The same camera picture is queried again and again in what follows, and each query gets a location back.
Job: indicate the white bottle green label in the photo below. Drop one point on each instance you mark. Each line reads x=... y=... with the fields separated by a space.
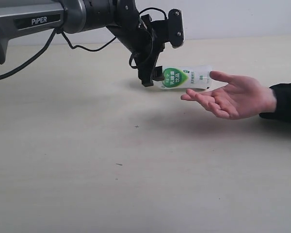
x=197 y=77

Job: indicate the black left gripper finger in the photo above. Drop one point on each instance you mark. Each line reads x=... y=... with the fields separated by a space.
x=145 y=76
x=157 y=74

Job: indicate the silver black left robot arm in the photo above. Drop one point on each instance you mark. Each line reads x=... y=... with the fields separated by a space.
x=121 y=17

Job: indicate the black sleeved forearm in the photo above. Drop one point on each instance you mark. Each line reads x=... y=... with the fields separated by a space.
x=282 y=92

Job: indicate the person's open right hand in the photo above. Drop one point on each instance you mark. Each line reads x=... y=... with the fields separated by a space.
x=242 y=97

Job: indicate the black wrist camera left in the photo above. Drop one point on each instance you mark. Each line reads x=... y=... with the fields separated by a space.
x=175 y=28

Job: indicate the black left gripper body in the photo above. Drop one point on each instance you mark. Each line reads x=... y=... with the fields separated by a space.
x=148 y=41

